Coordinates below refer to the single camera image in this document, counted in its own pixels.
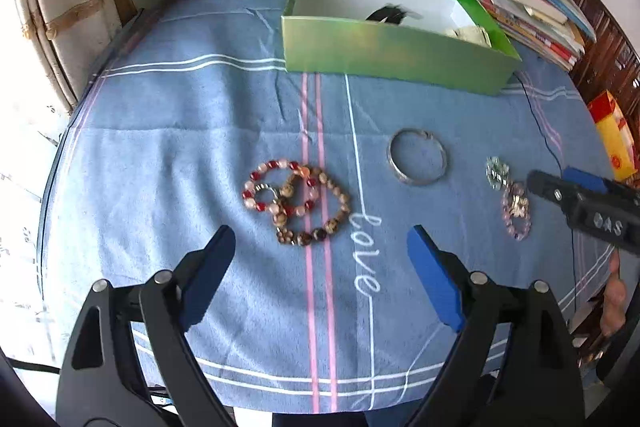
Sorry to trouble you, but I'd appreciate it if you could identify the brown wooden furniture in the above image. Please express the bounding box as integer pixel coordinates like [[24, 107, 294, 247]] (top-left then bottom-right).
[[542, 0, 640, 118]]

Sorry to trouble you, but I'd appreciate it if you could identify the red and yellow box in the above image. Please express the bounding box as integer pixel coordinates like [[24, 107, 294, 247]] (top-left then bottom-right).
[[587, 89, 640, 182]]

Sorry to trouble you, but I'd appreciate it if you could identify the person's right hand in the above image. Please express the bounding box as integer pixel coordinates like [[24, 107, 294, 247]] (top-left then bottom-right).
[[599, 252, 629, 339]]

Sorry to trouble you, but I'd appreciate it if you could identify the pale pink bead bracelet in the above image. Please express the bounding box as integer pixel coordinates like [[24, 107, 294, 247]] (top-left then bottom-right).
[[501, 182, 532, 241]]

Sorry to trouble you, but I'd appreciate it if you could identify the green cardboard box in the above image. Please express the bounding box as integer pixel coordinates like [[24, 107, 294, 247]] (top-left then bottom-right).
[[280, 0, 523, 96]]

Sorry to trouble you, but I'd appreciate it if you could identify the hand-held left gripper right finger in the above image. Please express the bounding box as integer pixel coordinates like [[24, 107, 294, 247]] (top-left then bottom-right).
[[406, 225, 586, 427]]

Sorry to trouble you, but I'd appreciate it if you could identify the black wrist watch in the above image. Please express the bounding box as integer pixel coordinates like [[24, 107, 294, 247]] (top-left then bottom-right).
[[365, 4, 422, 28]]

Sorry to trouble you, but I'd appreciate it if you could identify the silver bangle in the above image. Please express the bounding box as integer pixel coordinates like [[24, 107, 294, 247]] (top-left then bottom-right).
[[387, 128, 449, 186]]

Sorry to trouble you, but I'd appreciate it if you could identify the brown bead bracelet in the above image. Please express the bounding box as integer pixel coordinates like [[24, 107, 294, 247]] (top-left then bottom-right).
[[272, 167, 352, 247]]

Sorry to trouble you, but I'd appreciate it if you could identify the beige curtain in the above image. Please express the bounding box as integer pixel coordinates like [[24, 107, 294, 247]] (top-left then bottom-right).
[[9, 0, 131, 114]]

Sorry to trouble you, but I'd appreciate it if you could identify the blue striped tablecloth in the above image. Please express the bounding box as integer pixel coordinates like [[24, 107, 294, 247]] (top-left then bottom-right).
[[37, 0, 621, 413]]

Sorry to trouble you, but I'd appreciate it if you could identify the pile of mixed books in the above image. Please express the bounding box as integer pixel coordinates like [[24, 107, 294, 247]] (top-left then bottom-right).
[[456, 0, 599, 72]]

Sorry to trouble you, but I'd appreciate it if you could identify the small silver bead ring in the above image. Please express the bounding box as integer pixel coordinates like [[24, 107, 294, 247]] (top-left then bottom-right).
[[252, 184, 279, 208]]

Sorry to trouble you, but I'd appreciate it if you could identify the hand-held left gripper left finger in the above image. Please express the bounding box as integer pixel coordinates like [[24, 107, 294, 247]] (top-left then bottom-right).
[[55, 225, 237, 427]]

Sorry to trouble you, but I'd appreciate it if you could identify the red and pink bead bracelet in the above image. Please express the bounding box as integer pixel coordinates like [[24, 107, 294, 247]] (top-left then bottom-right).
[[241, 159, 321, 216]]

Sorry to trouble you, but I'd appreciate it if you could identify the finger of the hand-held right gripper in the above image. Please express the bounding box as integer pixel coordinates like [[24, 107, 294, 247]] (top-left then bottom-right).
[[564, 167, 640, 202], [526, 169, 640, 253]]

